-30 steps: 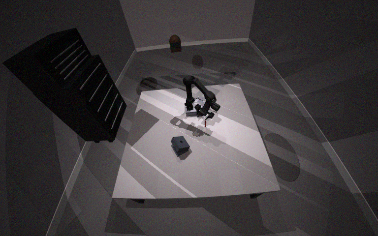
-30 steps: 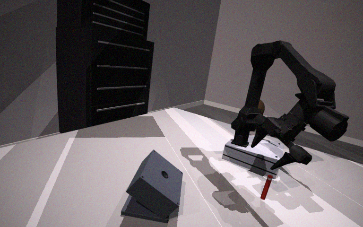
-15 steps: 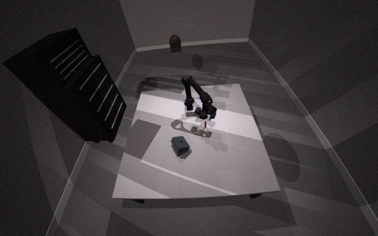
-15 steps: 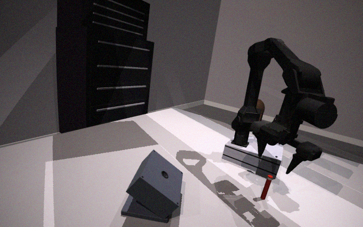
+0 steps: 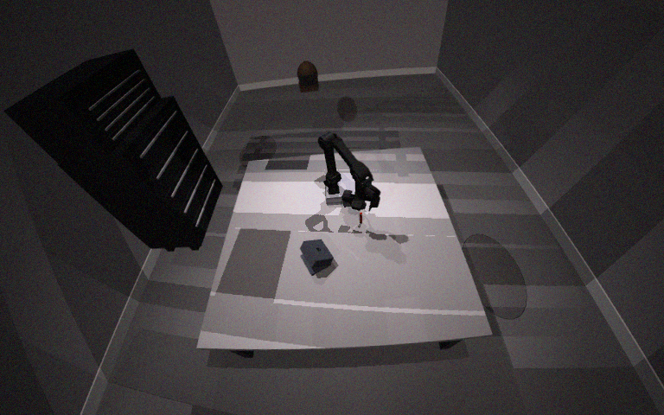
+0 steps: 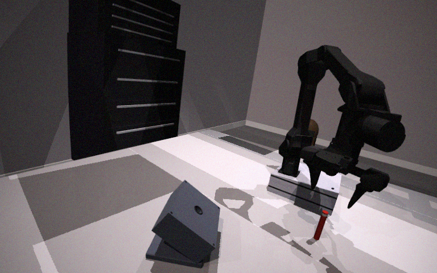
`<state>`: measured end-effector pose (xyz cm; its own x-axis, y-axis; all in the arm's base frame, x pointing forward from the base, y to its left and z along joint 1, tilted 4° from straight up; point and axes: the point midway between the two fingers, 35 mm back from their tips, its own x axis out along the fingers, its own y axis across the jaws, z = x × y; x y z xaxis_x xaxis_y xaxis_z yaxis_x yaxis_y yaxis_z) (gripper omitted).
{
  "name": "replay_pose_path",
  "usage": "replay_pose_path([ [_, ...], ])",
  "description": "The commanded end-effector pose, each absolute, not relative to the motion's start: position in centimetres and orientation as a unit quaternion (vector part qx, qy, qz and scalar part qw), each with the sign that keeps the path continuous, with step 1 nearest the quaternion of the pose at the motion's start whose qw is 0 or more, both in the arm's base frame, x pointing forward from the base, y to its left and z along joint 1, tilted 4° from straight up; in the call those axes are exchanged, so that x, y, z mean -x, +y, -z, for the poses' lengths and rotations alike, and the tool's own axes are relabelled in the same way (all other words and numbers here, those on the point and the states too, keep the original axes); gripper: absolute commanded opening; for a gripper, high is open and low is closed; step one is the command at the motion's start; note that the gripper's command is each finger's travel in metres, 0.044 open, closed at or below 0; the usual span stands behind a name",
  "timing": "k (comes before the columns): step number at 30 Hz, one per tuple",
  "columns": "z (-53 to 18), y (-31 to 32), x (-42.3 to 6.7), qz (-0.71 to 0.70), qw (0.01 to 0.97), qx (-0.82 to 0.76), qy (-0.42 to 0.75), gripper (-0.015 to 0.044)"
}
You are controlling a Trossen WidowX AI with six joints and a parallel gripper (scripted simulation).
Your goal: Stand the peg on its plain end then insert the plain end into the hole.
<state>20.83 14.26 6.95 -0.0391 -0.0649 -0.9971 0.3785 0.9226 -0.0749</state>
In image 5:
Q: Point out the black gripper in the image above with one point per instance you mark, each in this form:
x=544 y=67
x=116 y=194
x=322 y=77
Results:
x=348 y=197

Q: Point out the grey sloped panel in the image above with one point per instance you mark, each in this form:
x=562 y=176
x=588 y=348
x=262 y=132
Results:
x=316 y=255

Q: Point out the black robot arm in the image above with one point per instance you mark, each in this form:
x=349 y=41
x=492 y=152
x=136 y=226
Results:
x=359 y=171

